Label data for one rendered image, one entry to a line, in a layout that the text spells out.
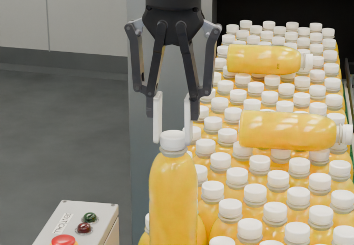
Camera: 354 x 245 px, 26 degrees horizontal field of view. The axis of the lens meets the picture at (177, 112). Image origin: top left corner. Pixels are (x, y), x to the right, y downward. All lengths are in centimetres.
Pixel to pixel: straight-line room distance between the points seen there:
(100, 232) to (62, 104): 387
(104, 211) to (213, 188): 19
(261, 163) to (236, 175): 7
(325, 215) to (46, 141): 335
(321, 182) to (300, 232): 19
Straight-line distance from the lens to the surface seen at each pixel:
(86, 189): 388
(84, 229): 122
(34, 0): 573
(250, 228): 121
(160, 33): 104
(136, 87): 107
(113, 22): 552
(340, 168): 144
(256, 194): 132
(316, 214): 126
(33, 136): 457
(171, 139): 109
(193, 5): 102
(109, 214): 127
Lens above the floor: 169
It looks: 20 degrees down
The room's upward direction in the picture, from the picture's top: straight up
